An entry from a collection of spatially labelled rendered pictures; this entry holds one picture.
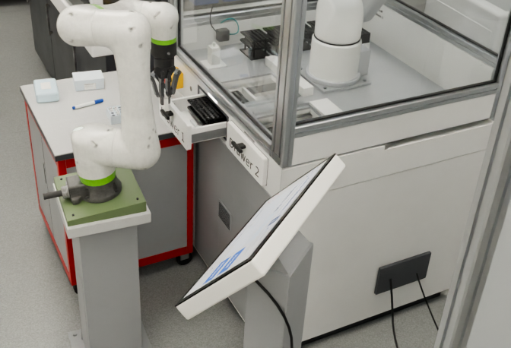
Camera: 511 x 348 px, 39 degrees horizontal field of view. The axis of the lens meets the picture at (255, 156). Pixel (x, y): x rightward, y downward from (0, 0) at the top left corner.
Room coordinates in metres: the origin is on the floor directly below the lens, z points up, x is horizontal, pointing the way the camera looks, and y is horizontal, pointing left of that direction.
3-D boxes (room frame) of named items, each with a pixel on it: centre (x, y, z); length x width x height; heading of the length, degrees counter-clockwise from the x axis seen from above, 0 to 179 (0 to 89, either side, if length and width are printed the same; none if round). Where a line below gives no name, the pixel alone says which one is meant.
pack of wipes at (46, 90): (2.73, 0.92, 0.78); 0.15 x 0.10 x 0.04; 21
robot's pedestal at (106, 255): (2.00, 0.53, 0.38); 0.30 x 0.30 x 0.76; 25
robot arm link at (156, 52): (2.40, 0.36, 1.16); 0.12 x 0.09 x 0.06; 29
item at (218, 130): (2.48, 0.13, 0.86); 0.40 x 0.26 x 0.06; 119
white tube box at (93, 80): (2.84, 0.76, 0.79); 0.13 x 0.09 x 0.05; 111
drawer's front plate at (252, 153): (2.18, 0.03, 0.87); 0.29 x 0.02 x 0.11; 29
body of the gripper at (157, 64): (2.39, 0.36, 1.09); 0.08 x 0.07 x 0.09; 119
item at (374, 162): (2.65, -0.26, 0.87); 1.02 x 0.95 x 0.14; 29
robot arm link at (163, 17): (2.40, 0.36, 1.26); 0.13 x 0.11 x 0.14; 80
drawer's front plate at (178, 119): (2.38, 0.32, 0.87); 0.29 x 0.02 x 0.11; 29
